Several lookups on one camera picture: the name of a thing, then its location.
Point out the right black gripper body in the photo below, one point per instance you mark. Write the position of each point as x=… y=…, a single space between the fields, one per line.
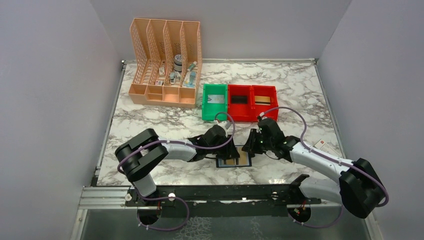
x=266 y=144

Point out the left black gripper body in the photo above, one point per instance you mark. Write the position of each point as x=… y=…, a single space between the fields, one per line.
x=221 y=152

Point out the black leather card holder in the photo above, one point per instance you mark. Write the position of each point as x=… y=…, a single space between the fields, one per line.
x=219 y=161

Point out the green plastic bin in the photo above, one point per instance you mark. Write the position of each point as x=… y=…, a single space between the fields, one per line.
x=209 y=111

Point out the red plastic bin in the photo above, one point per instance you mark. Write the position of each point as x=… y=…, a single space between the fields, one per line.
x=264 y=90
x=240 y=112

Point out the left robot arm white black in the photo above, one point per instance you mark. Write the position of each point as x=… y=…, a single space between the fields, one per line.
x=141 y=154

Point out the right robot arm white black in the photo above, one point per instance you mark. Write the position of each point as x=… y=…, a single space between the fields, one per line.
x=354 y=184

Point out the silver card in green bin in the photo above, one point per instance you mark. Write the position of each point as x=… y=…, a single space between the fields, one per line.
x=216 y=99

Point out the black card in red bin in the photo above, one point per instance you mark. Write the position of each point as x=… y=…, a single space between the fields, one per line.
x=239 y=100

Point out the gold card in red bin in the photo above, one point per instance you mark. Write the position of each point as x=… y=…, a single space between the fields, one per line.
x=262 y=100

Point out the small white box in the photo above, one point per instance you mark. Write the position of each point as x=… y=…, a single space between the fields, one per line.
x=325 y=147

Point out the blue packaged item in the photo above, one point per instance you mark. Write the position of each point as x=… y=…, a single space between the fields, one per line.
x=190 y=77

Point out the round grey tin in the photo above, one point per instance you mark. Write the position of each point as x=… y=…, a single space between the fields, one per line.
x=178 y=63

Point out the peach plastic file organizer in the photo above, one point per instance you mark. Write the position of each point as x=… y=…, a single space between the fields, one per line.
x=155 y=43

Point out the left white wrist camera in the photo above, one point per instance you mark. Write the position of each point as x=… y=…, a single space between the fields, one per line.
x=224 y=124

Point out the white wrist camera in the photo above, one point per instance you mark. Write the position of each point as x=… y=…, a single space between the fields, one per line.
x=261 y=116
x=224 y=124

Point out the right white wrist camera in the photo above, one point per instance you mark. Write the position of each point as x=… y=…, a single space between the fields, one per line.
x=261 y=116

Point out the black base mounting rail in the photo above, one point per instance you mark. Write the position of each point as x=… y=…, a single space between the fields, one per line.
x=176 y=201

